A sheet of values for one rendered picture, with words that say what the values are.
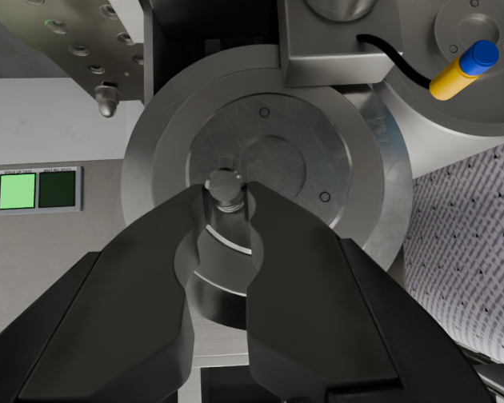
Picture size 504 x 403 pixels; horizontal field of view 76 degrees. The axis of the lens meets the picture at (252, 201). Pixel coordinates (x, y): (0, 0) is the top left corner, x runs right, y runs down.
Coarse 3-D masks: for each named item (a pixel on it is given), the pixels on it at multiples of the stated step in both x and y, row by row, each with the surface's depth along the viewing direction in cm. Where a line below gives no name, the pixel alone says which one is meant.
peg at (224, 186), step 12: (228, 168) 12; (216, 180) 11; (228, 180) 11; (240, 180) 11; (216, 192) 11; (228, 192) 11; (240, 192) 11; (216, 204) 11; (228, 204) 11; (240, 204) 13
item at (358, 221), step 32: (192, 96) 16; (224, 96) 16; (320, 96) 16; (192, 128) 16; (352, 128) 16; (160, 160) 16; (352, 160) 16; (160, 192) 16; (352, 192) 16; (384, 192) 16; (352, 224) 15; (224, 256) 15; (224, 288) 15
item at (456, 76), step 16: (384, 48) 13; (480, 48) 9; (496, 48) 9; (400, 64) 12; (464, 64) 10; (480, 64) 9; (416, 80) 12; (432, 80) 11; (448, 80) 10; (464, 80) 10; (448, 96) 11
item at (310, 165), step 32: (256, 96) 15; (288, 96) 15; (224, 128) 15; (256, 128) 15; (288, 128) 15; (320, 128) 15; (192, 160) 14; (224, 160) 14; (256, 160) 14; (288, 160) 14; (320, 160) 14; (288, 192) 15; (320, 192) 14; (224, 224) 14
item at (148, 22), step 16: (144, 0) 18; (144, 16) 18; (144, 32) 18; (160, 32) 20; (144, 48) 18; (160, 48) 19; (176, 48) 24; (192, 48) 32; (144, 64) 18; (160, 64) 19; (176, 64) 24; (144, 80) 17; (160, 80) 19; (144, 96) 17
